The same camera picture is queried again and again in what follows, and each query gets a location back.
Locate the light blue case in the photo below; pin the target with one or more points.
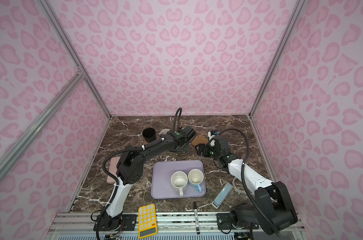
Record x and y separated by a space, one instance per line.
219 199

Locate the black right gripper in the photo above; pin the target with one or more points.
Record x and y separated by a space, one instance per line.
207 147

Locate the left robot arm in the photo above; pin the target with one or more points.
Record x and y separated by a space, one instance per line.
129 170

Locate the white lavender mug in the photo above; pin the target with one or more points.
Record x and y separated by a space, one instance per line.
163 132

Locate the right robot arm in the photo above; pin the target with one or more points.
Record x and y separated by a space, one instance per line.
270 207

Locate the light blue mug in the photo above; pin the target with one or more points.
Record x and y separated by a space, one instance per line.
196 178

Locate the black mug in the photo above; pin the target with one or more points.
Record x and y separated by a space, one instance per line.
149 134

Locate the yellow calculator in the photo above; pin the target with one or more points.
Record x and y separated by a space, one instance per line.
147 223

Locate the cream white mug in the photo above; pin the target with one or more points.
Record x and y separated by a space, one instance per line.
179 181

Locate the lavender tray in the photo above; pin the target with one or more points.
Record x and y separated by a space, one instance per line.
162 171

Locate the aluminium mounting rail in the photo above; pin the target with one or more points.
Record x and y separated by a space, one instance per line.
170 226

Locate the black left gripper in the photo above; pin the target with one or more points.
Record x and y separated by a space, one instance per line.
186 149

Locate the black marker pen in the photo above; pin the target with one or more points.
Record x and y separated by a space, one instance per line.
198 231

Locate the clear tape roll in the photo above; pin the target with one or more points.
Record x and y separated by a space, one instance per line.
236 189

